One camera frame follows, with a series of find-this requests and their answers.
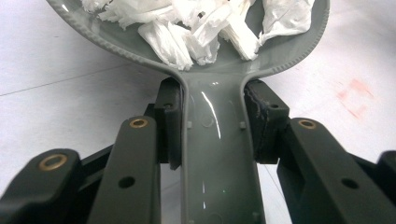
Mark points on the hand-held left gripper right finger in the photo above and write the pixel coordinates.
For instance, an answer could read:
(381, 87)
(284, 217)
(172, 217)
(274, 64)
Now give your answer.
(267, 124)

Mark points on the grey dustpan with orange edge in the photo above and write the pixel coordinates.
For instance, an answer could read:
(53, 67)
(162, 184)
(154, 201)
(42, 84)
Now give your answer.
(218, 130)

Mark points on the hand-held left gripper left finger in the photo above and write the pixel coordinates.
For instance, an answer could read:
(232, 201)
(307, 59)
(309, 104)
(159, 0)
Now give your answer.
(169, 124)

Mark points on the pile of white paper scraps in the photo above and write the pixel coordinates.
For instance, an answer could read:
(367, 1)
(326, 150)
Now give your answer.
(199, 31)

